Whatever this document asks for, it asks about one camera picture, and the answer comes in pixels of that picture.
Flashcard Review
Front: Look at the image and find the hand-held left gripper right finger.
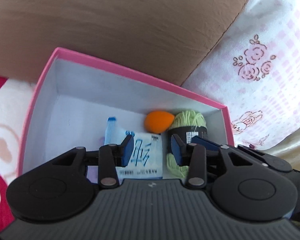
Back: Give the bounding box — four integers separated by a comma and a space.
170, 134, 257, 190

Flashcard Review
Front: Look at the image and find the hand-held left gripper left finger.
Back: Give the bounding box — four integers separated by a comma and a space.
50, 134, 135, 190

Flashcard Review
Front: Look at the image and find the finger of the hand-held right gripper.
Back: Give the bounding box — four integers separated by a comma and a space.
191, 136, 293, 173

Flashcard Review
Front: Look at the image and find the white tissue packet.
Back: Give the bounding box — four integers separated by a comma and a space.
116, 132, 164, 180

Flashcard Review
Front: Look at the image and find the blue wet wipes packet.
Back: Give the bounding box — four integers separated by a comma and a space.
104, 116, 127, 145

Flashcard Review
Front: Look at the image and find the green yarn ball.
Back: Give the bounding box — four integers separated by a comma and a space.
166, 110, 208, 180

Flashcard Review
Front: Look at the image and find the orange makeup sponge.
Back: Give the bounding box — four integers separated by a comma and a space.
144, 111, 175, 133

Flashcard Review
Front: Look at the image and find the pink cardboard box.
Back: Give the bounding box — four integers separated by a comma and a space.
17, 47, 234, 180

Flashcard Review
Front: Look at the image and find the pink checked pillow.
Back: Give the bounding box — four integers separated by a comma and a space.
182, 0, 300, 150

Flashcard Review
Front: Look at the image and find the brown embroidered pillow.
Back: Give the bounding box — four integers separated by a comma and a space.
0, 0, 260, 88

